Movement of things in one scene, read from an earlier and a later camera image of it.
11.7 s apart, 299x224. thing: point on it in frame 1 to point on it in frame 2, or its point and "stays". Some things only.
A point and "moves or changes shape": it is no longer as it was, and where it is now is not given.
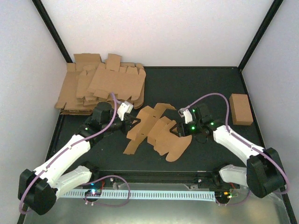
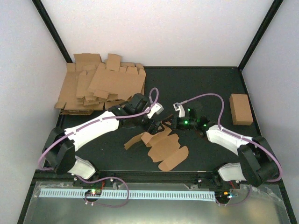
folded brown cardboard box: (240, 109) stays
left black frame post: (52, 30) stays
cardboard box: (150, 123) moves or changes shape
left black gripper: (127, 123) to (153, 130)
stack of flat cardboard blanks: (89, 81) stays
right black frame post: (270, 15) stays
